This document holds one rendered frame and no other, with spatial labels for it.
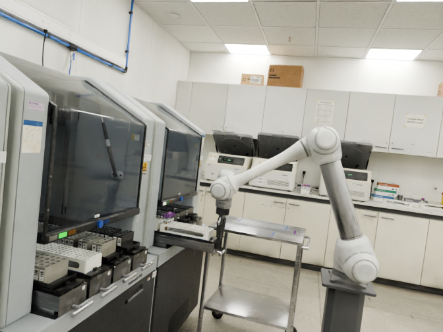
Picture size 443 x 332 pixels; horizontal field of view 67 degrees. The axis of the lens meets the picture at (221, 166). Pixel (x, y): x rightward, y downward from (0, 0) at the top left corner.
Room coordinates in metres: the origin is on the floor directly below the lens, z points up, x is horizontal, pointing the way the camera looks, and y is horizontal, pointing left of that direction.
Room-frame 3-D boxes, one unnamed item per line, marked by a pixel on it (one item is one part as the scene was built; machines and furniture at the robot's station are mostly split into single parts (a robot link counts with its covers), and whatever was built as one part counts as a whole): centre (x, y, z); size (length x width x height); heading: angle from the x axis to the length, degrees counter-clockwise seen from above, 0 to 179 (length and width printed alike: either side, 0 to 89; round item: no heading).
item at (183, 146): (2.24, 0.48, 1.28); 0.61 x 0.51 x 0.63; 165
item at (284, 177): (4.38, -0.70, 1.24); 0.62 x 0.56 x 0.69; 166
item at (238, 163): (4.53, -0.14, 1.22); 0.62 x 0.56 x 0.64; 163
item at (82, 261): (1.29, 0.58, 0.83); 0.30 x 0.10 x 0.06; 75
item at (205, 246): (1.95, 0.29, 0.78); 0.73 x 0.14 x 0.09; 75
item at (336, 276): (1.80, -0.74, 0.73); 0.22 x 0.18 x 0.06; 165
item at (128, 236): (1.56, 0.41, 0.85); 0.12 x 0.02 x 0.06; 166
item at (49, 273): (1.12, 0.53, 0.85); 0.12 x 0.02 x 0.06; 166
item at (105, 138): (1.40, 0.70, 1.28); 0.61 x 0.51 x 0.63; 165
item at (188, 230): (1.92, 0.16, 0.83); 0.30 x 0.10 x 0.06; 75
